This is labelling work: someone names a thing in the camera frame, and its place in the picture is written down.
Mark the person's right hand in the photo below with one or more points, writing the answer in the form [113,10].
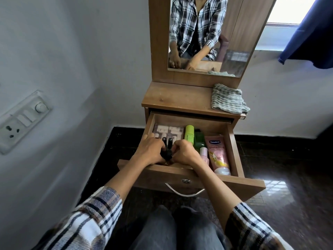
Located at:
[186,153]

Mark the person's left hand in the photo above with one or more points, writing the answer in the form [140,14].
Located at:
[149,152]

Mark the person's right fingers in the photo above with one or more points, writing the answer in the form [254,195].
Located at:
[177,150]

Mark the person's left fingers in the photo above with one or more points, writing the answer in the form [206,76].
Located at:
[156,144]

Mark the person's right forearm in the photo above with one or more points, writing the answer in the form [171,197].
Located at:
[218,192]

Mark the person's left forearm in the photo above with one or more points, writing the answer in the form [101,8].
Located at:
[114,187]

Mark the clear cosmetic box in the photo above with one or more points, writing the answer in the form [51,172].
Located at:
[169,130]

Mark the light green tube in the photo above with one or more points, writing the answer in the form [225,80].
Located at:
[189,134]

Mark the dark green bottle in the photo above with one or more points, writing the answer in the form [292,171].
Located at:
[199,140]

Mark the small pink bottle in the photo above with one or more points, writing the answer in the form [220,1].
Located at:
[204,154]

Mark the round metal drawer lock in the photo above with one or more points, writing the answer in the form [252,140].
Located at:
[186,181]

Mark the pink lotion tube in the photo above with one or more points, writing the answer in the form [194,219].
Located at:
[218,156]

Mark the wooden dressing table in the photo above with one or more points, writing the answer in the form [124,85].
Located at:
[179,98]

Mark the wooden drawer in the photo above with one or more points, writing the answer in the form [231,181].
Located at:
[234,183]

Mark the green striped folded cloth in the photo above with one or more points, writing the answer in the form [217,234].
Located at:
[227,98]

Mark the person's grey trousers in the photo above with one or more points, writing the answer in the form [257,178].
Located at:
[179,229]

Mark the mirror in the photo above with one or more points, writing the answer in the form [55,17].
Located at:
[234,36]

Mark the window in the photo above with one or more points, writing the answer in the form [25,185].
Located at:
[283,12]

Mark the blue curtain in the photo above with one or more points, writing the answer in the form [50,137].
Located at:
[309,36]

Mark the white wall switch panel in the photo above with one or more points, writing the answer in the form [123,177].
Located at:
[22,122]

